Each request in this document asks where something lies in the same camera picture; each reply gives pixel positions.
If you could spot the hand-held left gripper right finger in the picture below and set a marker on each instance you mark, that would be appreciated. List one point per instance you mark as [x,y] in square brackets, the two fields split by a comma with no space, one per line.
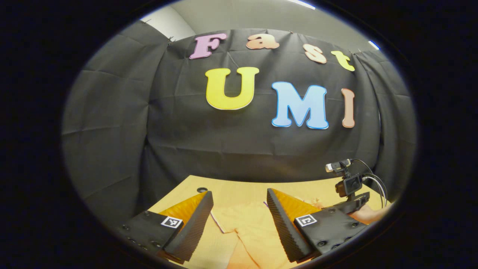
[285,231]

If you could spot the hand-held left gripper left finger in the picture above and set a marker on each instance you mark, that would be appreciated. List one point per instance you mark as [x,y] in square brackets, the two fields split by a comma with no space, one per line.
[194,231]

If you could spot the orange T-shirt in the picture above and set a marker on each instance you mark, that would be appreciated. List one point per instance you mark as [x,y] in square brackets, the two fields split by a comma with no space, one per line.
[254,231]

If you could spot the black backdrop cloth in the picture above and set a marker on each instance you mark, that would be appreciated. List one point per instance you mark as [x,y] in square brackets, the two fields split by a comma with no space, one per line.
[186,142]

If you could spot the small ceiling light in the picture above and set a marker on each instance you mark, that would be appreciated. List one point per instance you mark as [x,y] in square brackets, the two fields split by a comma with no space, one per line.
[373,45]

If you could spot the large ceiling light panel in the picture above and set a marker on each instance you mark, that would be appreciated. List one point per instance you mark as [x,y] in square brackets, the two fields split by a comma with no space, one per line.
[302,3]

